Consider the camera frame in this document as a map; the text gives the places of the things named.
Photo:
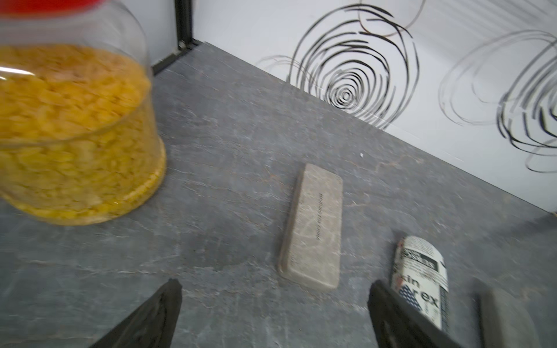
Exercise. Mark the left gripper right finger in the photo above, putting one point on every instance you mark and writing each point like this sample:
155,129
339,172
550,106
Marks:
397,324

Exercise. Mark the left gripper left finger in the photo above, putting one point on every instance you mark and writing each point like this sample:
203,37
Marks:
152,324

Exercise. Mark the grey oval eyeglass case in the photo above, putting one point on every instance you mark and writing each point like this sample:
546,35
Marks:
505,321

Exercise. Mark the grey rectangular eyeglass case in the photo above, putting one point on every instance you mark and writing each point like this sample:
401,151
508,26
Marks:
311,248

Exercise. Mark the red lid yellow jar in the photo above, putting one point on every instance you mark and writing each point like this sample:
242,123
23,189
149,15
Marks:
79,141

